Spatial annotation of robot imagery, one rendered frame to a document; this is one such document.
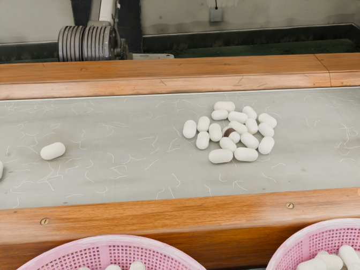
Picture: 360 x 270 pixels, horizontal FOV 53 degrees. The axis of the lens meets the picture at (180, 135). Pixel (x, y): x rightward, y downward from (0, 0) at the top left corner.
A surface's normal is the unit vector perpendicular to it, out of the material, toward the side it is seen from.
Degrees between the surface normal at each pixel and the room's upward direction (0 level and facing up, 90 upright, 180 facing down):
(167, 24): 88
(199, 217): 0
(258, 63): 0
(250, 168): 0
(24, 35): 89
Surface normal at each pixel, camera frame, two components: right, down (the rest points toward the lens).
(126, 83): 0.07, -0.14
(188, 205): 0.01, -0.80
